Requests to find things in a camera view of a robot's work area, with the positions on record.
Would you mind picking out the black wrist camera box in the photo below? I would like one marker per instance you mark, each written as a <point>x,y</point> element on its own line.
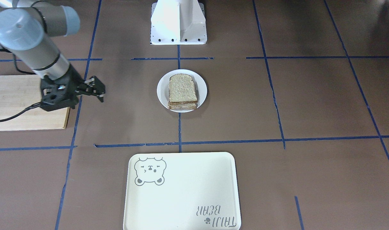
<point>53,100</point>

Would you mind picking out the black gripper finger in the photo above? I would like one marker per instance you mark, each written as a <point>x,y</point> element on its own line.
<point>98,94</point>
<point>93,83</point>

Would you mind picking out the cream bear tray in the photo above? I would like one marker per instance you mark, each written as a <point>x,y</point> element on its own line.
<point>182,191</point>

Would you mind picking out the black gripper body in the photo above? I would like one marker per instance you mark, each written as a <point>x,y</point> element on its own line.
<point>73,77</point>

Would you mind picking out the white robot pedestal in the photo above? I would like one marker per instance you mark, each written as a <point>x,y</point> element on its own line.
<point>178,22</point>

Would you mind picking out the bread slice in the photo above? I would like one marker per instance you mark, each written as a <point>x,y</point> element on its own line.
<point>181,90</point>
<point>180,107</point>

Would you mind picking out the white round plate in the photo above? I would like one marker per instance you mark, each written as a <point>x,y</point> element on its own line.
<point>200,88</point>

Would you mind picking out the wooden cutting board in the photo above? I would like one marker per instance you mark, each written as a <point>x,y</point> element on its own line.
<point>20,91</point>

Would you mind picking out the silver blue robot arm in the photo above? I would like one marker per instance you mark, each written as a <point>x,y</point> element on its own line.
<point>26,30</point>

